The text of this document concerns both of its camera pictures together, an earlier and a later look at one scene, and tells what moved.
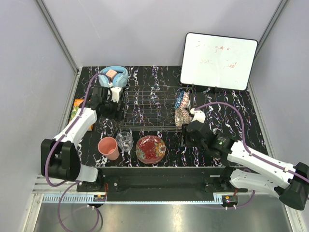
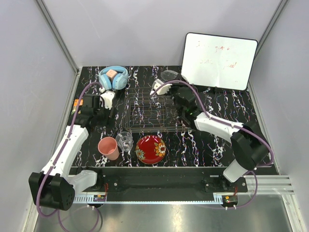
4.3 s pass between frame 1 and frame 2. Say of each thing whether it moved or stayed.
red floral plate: stayed
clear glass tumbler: stayed
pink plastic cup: stayed
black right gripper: moved
